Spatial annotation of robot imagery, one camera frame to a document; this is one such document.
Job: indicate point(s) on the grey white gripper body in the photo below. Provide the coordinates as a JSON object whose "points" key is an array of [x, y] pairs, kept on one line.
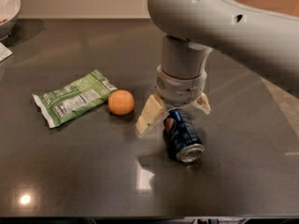
{"points": [[180, 89]]}

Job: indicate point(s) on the white paper packet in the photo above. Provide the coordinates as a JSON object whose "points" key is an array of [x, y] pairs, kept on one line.
{"points": [[4, 52]]}

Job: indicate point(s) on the orange fruit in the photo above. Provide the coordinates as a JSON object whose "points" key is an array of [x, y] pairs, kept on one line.
{"points": [[121, 103]]}

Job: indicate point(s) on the blue pepsi can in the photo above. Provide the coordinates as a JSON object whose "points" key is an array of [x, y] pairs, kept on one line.
{"points": [[185, 144]]}

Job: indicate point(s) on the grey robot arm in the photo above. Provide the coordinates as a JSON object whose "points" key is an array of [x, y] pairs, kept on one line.
{"points": [[265, 42]]}

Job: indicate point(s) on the green snack bag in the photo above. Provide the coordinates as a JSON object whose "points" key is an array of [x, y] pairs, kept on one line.
{"points": [[74, 99]]}

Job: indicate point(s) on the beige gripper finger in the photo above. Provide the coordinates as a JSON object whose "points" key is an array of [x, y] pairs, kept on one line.
{"points": [[202, 103], [152, 111]]}

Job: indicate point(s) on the white bowl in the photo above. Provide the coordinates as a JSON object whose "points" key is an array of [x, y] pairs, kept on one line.
{"points": [[9, 12]]}

